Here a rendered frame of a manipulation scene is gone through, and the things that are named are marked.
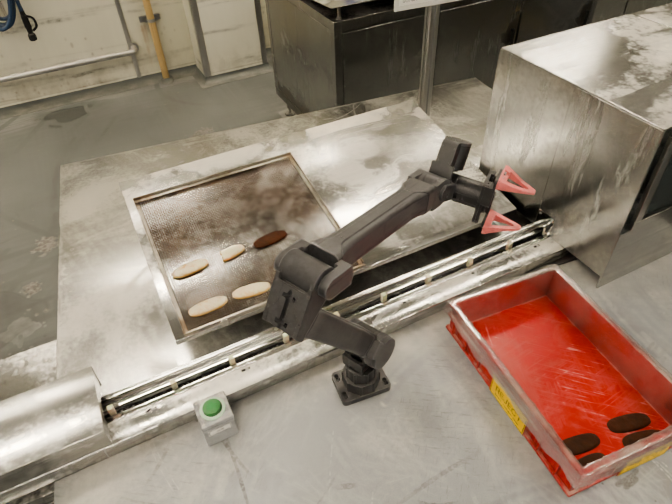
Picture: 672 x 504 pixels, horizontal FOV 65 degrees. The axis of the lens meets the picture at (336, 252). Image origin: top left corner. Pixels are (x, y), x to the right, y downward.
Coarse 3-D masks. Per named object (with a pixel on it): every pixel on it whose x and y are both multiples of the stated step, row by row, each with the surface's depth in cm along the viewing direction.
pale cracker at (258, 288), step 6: (258, 282) 137; (264, 282) 137; (240, 288) 135; (246, 288) 135; (252, 288) 135; (258, 288) 135; (264, 288) 136; (234, 294) 134; (240, 294) 134; (246, 294) 134; (252, 294) 135; (258, 294) 135
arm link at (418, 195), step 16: (416, 176) 106; (432, 176) 106; (400, 192) 100; (416, 192) 101; (432, 192) 102; (384, 208) 95; (400, 208) 96; (416, 208) 101; (432, 208) 106; (352, 224) 90; (368, 224) 91; (384, 224) 93; (400, 224) 98; (304, 240) 87; (320, 240) 86; (336, 240) 86; (352, 240) 87; (368, 240) 90; (320, 256) 85; (336, 256) 83; (352, 256) 88; (336, 272) 81; (352, 272) 84; (320, 288) 80; (336, 288) 81
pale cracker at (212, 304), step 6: (210, 300) 133; (216, 300) 133; (222, 300) 133; (198, 306) 131; (204, 306) 131; (210, 306) 132; (216, 306) 132; (192, 312) 131; (198, 312) 130; (204, 312) 131
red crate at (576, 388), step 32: (480, 320) 136; (512, 320) 135; (544, 320) 135; (512, 352) 128; (544, 352) 128; (576, 352) 127; (544, 384) 121; (576, 384) 121; (608, 384) 121; (544, 416) 115; (576, 416) 115; (608, 416) 115; (608, 448) 110
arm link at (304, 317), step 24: (288, 264) 82; (312, 264) 81; (288, 288) 82; (312, 288) 79; (264, 312) 85; (288, 312) 82; (312, 312) 82; (312, 336) 88; (336, 336) 96; (360, 336) 105; (384, 336) 113; (384, 360) 115
